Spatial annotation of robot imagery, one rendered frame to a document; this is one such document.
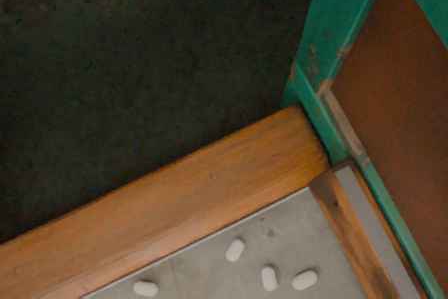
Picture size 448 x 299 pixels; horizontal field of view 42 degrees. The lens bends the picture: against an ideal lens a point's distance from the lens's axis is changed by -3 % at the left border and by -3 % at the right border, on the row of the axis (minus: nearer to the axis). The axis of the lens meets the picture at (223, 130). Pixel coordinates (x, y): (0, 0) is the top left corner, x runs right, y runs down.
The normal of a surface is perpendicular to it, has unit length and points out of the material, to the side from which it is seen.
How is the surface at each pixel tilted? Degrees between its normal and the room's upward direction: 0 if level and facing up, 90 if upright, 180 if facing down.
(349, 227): 67
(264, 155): 0
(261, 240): 0
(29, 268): 0
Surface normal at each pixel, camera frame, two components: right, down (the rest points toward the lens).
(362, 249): -0.83, 0.29
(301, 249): 0.00, -0.25
